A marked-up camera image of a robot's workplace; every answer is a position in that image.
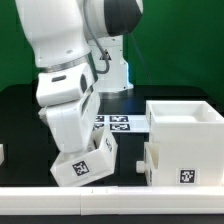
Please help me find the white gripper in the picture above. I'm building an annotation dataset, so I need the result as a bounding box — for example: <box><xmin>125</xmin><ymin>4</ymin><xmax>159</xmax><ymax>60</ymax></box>
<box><xmin>39</xmin><ymin>91</ymin><xmax>100</xmax><ymax>153</ymax></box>

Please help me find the white drawer with knob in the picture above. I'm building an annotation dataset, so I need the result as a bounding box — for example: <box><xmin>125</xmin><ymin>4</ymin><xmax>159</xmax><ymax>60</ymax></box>
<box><xmin>50</xmin><ymin>126</ymin><xmax>118</xmax><ymax>187</ymax></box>

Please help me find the white drawer without knob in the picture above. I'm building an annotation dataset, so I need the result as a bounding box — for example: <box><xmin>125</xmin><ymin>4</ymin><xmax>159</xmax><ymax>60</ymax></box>
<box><xmin>136</xmin><ymin>142</ymin><xmax>159</xmax><ymax>187</ymax></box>

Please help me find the white drawer cabinet box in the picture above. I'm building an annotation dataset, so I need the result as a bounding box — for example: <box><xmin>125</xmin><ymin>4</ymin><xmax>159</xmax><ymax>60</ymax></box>
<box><xmin>146</xmin><ymin>100</ymin><xmax>224</xmax><ymax>186</ymax></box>

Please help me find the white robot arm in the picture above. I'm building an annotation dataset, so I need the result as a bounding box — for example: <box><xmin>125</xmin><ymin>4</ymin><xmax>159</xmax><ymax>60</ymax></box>
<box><xmin>15</xmin><ymin>0</ymin><xmax>143</xmax><ymax>153</ymax></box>

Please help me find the white marker sheet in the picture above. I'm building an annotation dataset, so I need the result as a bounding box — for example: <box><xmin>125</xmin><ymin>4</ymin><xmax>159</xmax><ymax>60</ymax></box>
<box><xmin>94</xmin><ymin>115</ymin><xmax>149</xmax><ymax>133</ymax></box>

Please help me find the white front rail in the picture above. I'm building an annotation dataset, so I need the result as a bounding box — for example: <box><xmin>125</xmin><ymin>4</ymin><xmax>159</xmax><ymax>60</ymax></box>
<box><xmin>0</xmin><ymin>186</ymin><xmax>224</xmax><ymax>215</ymax></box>

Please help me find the white left rail block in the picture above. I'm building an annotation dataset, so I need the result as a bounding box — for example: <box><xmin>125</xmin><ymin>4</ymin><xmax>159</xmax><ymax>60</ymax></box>
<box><xmin>0</xmin><ymin>144</ymin><xmax>4</xmax><ymax>166</ymax></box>

